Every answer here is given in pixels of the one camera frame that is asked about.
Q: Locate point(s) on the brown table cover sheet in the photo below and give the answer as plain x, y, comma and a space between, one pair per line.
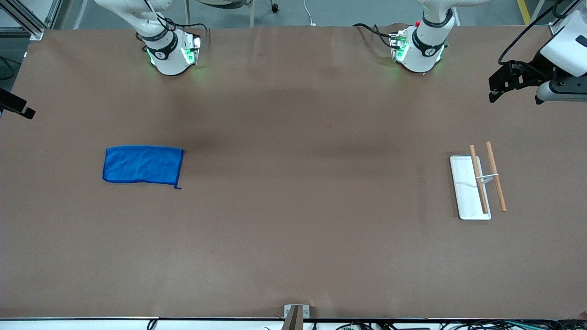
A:
293, 206

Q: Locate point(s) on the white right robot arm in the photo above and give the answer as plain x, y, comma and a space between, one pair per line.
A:
167, 59

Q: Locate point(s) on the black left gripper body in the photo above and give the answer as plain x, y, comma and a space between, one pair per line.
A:
535, 72

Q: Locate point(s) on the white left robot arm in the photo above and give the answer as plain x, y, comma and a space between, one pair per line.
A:
422, 55

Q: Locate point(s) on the black chair caster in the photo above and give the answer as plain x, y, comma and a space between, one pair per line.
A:
274, 7

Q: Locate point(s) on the aluminium frame profile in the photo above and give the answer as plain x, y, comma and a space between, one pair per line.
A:
557, 18
27, 20

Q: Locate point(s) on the white towel rack wooden bars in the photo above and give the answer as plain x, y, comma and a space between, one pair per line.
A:
467, 192

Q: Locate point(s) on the metal bracket plate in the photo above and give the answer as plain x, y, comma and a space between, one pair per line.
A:
305, 311

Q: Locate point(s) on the blue microfibre towel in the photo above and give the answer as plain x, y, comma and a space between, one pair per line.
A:
142, 164

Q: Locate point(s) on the brown mount post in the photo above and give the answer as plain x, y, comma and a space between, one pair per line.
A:
293, 321

